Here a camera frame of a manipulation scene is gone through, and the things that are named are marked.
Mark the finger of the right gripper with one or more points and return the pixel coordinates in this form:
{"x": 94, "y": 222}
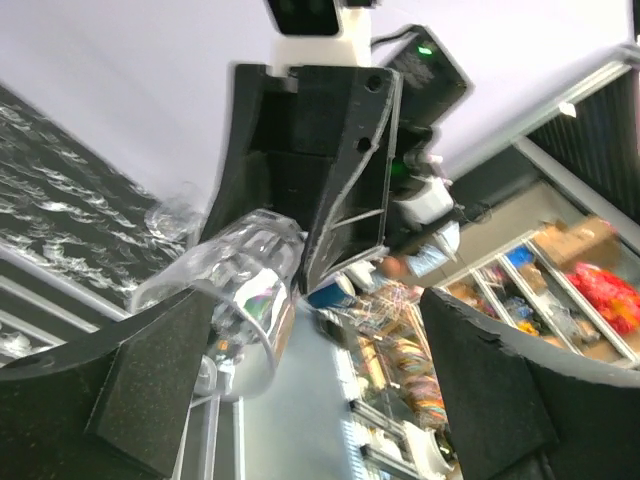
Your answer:
{"x": 349, "y": 221}
{"x": 258, "y": 148}

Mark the clear glass cup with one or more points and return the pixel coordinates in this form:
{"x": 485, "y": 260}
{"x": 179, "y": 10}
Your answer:
{"x": 248, "y": 269}

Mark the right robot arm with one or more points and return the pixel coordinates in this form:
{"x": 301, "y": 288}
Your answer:
{"x": 431, "y": 84}

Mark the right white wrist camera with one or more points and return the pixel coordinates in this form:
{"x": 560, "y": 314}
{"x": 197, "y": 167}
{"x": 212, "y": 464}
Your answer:
{"x": 321, "y": 32}

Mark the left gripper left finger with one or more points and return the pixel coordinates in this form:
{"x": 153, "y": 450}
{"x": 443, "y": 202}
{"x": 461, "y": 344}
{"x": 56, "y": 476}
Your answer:
{"x": 111, "y": 405}

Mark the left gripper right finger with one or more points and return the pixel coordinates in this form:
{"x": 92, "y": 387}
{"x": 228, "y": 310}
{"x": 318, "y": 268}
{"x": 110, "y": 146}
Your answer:
{"x": 520, "y": 408}

